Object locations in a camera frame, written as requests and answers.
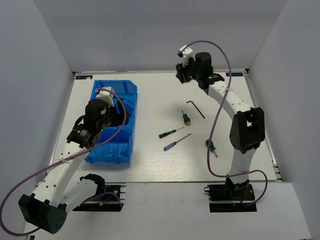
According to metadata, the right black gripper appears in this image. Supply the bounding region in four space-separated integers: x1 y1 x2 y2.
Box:
174 57 201 85

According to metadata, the brown hex key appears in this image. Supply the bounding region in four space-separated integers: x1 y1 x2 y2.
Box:
186 100 206 119

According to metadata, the black green precision screwdriver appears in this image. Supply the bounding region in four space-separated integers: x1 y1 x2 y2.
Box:
158 127 184 139

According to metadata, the blue red screwdriver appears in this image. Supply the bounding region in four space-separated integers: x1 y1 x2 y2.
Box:
163 133 191 152

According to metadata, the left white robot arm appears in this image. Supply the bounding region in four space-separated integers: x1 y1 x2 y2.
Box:
18 98 130 234

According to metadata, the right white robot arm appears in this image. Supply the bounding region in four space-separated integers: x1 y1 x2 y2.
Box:
176 47 265 200

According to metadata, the blue plastic bin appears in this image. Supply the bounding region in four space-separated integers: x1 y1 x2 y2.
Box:
84 79 138 165

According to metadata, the green orange stubby screwdriver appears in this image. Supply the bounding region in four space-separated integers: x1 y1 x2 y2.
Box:
181 110 191 126

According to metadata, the right blue corner label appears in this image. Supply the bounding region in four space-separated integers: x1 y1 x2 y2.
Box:
225 72 244 77

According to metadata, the blue corner label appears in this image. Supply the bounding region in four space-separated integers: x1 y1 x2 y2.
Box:
225 72 244 77
75 75 93 80

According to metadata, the left blue corner label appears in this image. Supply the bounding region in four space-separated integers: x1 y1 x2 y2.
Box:
75 75 93 80

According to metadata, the dark green stubby screwdriver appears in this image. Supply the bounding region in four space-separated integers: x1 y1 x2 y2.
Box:
205 139 218 158

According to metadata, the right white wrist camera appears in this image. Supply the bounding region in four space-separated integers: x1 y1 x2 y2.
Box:
177 45 194 67

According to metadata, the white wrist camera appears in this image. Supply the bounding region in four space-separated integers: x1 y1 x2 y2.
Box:
95 86 115 107
177 45 194 67

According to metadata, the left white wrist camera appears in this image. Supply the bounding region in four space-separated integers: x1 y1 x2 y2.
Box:
95 86 115 107

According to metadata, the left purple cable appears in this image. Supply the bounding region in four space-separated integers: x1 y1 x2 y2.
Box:
0 87 128 236

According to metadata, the purple cable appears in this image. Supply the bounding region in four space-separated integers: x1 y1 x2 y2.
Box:
186 39 269 206
0 87 128 236

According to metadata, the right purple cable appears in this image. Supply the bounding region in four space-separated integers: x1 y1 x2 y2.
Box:
186 39 269 206

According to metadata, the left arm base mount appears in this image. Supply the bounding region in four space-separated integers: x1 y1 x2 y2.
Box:
73 183 126 213

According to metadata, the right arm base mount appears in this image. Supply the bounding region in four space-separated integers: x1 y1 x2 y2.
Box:
203 178 257 213

